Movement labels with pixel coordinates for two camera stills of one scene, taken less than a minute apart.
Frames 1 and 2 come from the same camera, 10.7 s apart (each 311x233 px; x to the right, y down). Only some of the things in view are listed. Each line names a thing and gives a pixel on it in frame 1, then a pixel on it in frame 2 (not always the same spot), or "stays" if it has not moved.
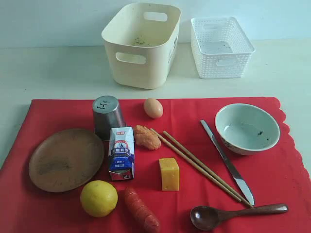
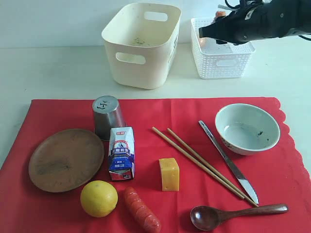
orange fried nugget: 145,137 to 220,13
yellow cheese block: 170,174 stays
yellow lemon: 98,198 stays
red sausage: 144,216 stays
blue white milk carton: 121,154 stays
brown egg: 153,108 to 202,41
